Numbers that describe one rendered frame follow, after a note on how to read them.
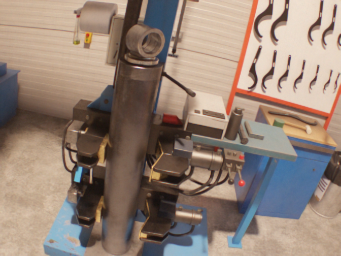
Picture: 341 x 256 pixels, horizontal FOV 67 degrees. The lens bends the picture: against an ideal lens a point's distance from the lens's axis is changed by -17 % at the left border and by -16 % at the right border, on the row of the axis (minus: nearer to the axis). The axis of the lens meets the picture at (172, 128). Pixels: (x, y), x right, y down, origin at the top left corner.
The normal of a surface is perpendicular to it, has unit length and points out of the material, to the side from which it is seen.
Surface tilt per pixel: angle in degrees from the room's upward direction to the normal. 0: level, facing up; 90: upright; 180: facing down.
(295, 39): 90
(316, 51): 90
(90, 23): 108
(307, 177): 90
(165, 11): 90
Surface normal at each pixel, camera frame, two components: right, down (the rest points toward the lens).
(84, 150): 0.20, -0.87
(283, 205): -0.05, 0.44
